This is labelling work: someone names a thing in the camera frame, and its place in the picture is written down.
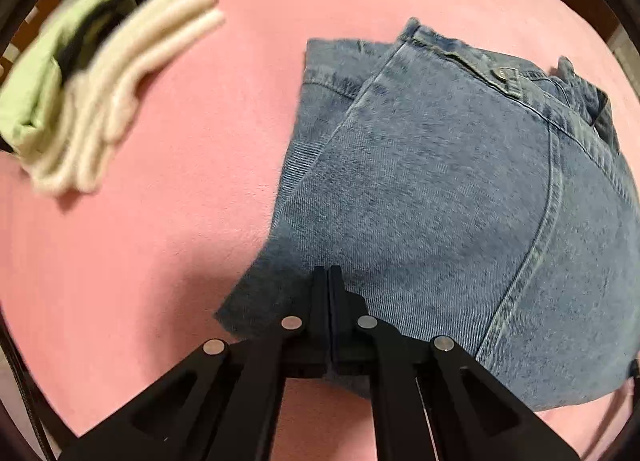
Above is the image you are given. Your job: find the blue denim jacket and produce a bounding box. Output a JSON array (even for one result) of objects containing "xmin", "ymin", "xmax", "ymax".
[{"xmin": 215, "ymin": 17, "xmax": 640, "ymax": 412}]

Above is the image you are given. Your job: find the pink bed blanket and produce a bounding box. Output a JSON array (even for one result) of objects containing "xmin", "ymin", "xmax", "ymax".
[{"xmin": 0, "ymin": 0, "xmax": 640, "ymax": 457}]

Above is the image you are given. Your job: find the light green black garment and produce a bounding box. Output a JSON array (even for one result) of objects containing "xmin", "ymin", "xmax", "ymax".
[{"xmin": 0, "ymin": 0, "xmax": 193, "ymax": 157}]

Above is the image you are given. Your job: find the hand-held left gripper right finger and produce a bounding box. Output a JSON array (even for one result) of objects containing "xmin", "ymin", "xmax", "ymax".
[{"xmin": 327, "ymin": 265, "xmax": 583, "ymax": 461}]

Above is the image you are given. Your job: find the cream folded garment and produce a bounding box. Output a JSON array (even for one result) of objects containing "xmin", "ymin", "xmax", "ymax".
[{"xmin": 20, "ymin": 0, "xmax": 227, "ymax": 197}]

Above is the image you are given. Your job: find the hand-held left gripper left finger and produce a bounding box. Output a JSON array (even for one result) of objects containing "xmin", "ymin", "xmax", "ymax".
[{"xmin": 60, "ymin": 265, "xmax": 332, "ymax": 461}]

